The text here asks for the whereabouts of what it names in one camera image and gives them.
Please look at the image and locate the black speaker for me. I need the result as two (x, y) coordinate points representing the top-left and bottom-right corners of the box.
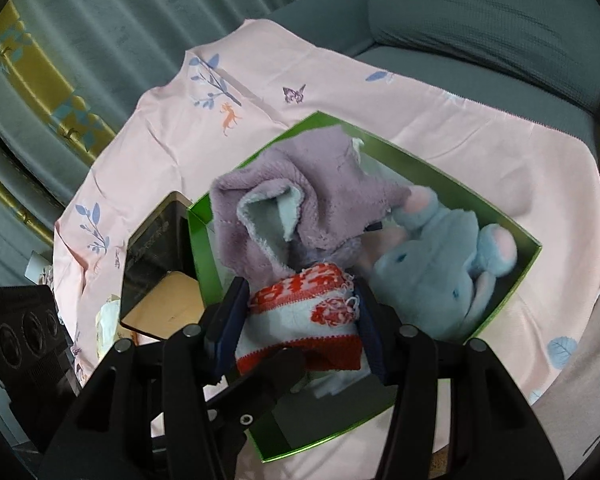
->
(0, 285), (78, 441)

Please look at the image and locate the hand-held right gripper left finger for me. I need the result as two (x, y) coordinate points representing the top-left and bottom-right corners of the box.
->
(37, 276), (251, 480)

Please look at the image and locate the pink printed tablecloth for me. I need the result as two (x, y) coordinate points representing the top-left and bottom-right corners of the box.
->
(52, 19), (600, 461)

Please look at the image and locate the yellow patterned curtain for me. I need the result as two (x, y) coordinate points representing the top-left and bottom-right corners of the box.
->
(0, 0), (116, 211)

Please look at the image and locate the white paper sheet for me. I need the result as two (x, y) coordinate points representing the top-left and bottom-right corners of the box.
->
(24, 251), (51, 281)

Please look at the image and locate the grey-blue sofa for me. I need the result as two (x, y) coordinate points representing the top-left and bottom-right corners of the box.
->
(267, 0), (600, 161)

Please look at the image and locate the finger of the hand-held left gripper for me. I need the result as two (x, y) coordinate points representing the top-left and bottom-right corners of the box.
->
(207, 347), (307, 457)

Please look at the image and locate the red white knit cloth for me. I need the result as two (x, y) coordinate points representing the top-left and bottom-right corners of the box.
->
(235, 262), (363, 376)

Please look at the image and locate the black box lid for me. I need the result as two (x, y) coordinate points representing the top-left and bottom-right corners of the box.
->
(119, 191), (208, 342)

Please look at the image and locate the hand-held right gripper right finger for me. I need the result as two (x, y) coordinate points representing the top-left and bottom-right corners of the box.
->
(352, 280), (566, 480)

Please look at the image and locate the blue plush toy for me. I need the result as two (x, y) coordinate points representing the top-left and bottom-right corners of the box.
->
(365, 185), (520, 343)

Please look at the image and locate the green box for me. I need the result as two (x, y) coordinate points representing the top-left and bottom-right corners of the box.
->
(186, 110), (543, 463)

